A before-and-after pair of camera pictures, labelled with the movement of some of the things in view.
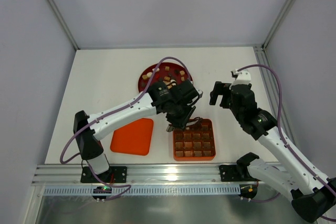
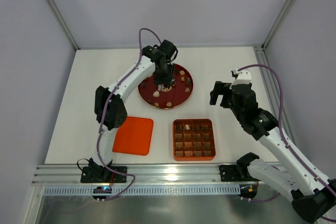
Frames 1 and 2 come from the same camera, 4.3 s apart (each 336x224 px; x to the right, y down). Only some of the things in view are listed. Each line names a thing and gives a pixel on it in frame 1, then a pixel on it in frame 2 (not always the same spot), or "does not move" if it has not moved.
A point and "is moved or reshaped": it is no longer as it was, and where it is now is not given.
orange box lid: [134, 138] does not move
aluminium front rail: [48, 174] does not move
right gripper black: [224, 96] does not move
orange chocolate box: [195, 142] does not move
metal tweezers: [171, 127] is moved or reshaped
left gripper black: [182, 120] to [163, 80]
